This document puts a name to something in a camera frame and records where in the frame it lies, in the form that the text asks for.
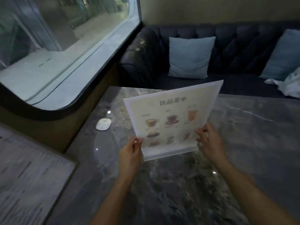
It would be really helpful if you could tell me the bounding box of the person's left hand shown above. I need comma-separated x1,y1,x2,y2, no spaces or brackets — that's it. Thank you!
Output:
117,136,143,179

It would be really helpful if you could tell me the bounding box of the person's right hand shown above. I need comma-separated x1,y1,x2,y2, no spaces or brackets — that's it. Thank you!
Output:
195,123,228,165

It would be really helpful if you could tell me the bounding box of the acrylic drinks menu stand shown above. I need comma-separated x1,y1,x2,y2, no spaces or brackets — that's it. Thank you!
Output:
123,80,224,161

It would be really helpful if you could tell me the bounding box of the person's right forearm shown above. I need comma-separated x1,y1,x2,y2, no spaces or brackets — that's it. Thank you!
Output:
216,159,300,225

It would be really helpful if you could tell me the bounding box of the person's left forearm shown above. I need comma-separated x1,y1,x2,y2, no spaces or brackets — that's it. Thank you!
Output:
90,173,136,225

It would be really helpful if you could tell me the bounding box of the small white round device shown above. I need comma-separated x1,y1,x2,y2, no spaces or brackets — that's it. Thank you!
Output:
96,118,112,131

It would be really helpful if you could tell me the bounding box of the dark tufted sofa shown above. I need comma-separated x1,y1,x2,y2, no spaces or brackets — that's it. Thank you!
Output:
117,21,300,99

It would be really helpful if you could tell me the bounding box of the light blue square cushion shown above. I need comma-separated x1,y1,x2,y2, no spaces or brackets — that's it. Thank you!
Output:
167,36,216,79
259,29,300,81

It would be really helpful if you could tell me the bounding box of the large rounded window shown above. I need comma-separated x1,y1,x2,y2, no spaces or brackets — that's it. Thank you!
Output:
0,0,144,121

